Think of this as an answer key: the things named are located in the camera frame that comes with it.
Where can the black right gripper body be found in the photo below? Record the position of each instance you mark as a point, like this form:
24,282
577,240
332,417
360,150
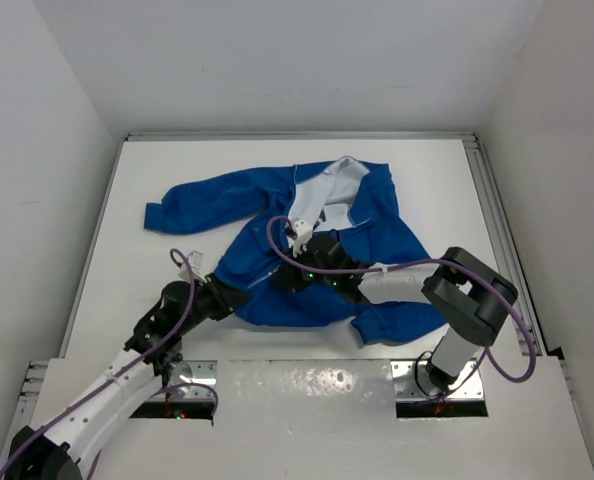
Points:
302,279

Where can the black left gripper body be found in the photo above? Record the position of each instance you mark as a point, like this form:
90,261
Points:
207,302

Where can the blue fleece zip jacket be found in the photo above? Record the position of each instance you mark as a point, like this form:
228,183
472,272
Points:
355,198

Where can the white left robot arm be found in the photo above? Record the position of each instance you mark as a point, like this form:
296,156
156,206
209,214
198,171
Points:
69,445

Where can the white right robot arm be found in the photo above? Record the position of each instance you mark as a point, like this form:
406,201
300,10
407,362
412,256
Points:
471,297

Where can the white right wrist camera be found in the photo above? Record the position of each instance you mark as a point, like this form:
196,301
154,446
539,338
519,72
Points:
300,233

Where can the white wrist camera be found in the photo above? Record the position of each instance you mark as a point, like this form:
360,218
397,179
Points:
300,233
191,267

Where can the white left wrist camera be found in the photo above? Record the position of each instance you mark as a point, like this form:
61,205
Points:
191,267

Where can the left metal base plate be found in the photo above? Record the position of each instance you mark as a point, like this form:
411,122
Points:
191,381

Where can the metal base plate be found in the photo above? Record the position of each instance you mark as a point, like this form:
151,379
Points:
191,381
412,383

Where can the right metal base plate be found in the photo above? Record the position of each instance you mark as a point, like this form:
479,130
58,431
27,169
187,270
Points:
412,383

